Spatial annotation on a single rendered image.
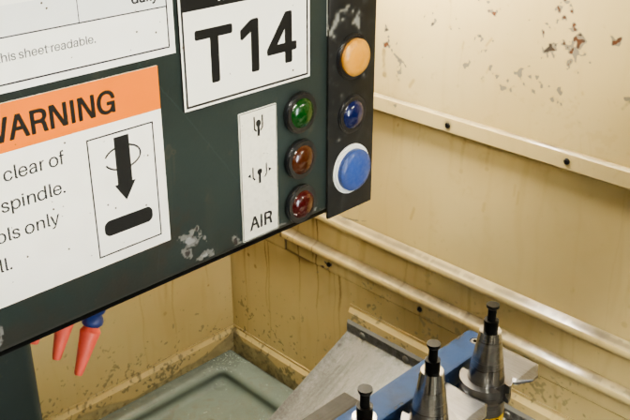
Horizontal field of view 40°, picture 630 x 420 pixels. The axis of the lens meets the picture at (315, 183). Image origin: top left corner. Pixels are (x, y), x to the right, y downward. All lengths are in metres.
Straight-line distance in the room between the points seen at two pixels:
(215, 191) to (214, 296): 1.56
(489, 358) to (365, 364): 0.73
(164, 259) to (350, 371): 1.26
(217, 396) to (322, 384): 0.40
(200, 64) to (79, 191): 0.10
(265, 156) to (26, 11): 0.18
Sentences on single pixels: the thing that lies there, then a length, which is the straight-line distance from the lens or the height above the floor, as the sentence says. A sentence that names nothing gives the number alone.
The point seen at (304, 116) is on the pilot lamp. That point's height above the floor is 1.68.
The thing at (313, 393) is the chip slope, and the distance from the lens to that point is 1.75.
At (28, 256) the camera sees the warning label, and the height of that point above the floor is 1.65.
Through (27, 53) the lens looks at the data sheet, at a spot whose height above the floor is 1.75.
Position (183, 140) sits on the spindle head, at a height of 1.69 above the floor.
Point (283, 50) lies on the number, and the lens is 0.53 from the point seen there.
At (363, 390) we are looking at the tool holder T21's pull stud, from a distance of 0.88.
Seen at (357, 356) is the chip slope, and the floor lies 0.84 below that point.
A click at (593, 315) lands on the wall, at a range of 1.44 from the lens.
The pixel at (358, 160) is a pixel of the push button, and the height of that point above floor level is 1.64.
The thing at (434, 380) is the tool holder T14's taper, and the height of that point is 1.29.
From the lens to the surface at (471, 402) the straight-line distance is 1.06.
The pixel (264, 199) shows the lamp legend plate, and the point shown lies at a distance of 0.55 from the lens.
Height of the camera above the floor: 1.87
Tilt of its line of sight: 24 degrees down
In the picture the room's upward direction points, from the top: straight up
